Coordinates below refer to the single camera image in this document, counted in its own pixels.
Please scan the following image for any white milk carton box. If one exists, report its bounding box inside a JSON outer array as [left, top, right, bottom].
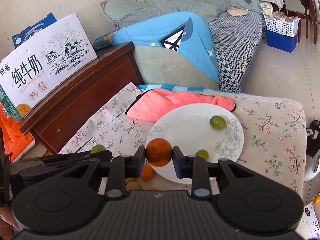
[[1, 13, 97, 121]]

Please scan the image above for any dark wooden chair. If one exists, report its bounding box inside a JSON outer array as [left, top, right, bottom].
[[281, 0, 317, 45]]

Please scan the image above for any white plastic basket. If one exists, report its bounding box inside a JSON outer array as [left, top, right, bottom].
[[262, 12, 301, 37]]

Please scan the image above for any dark wooden cabinet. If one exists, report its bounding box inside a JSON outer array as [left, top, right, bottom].
[[20, 42, 144, 154]]

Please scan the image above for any blue plastic bin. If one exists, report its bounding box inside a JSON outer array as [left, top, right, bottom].
[[265, 29, 298, 53]]

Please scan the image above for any brown kiwi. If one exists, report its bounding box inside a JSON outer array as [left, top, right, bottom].
[[126, 181, 142, 193]]

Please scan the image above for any orange white box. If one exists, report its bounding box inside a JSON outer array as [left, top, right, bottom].
[[1, 105, 35, 162]]

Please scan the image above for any blue garment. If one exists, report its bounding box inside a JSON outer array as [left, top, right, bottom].
[[93, 11, 220, 82]]

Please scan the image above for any pink folded towel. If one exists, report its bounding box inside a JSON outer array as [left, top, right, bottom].
[[125, 88, 236, 122]]

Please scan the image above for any houndstooth sofa cover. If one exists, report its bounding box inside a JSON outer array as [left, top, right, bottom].
[[208, 11, 265, 92]]

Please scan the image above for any green fruit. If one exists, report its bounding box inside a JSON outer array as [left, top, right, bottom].
[[90, 145, 106, 154], [195, 149, 210, 162], [209, 115, 227, 130]]

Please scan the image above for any small orange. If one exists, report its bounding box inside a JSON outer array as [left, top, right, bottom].
[[140, 163, 154, 181]]

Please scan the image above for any white ceramic plate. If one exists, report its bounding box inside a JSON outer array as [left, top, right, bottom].
[[145, 103, 245, 185]]

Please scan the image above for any brown kiwi hidden small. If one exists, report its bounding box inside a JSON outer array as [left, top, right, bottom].
[[125, 178, 136, 184]]

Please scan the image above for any green fruit bottom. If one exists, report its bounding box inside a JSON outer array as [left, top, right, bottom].
[[209, 115, 227, 130]]

